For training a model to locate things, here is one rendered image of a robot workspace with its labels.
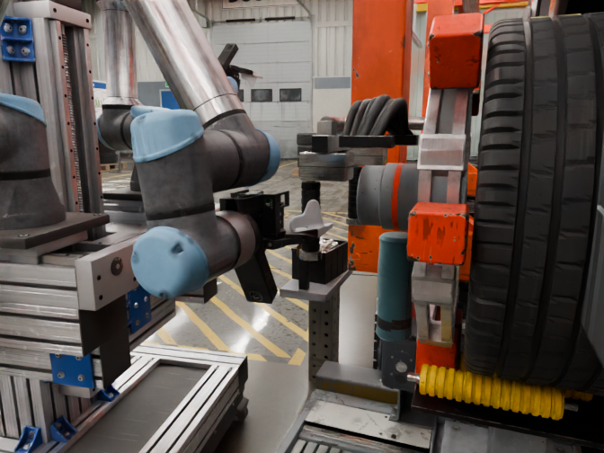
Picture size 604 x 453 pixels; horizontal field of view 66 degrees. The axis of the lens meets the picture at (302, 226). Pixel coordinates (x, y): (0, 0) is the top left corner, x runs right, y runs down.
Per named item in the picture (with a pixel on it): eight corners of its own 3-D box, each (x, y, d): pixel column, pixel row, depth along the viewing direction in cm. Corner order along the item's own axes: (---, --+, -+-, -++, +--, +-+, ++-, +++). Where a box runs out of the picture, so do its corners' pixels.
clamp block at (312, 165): (347, 182, 81) (347, 151, 80) (297, 180, 84) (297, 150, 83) (354, 179, 86) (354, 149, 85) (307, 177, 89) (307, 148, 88)
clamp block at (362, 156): (384, 166, 112) (384, 144, 111) (347, 165, 116) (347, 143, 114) (387, 164, 117) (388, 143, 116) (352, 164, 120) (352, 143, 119)
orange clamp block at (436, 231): (466, 250, 69) (465, 267, 61) (413, 245, 72) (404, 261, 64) (470, 203, 68) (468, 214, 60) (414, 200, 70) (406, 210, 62)
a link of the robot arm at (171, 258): (180, 219, 45) (195, 304, 46) (235, 204, 55) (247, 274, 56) (116, 226, 48) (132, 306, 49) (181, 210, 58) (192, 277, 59)
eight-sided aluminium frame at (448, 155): (447, 394, 74) (474, 30, 63) (405, 386, 77) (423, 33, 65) (460, 286, 124) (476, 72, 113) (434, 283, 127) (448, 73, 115)
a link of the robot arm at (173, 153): (182, 120, 59) (197, 207, 60) (109, 119, 49) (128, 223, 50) (233, 109, 55) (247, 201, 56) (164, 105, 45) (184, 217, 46)
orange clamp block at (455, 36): (479, 89, 72) (483, 31, 66) (427, 90, 75) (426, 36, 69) (481, 66, 77) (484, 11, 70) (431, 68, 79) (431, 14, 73)
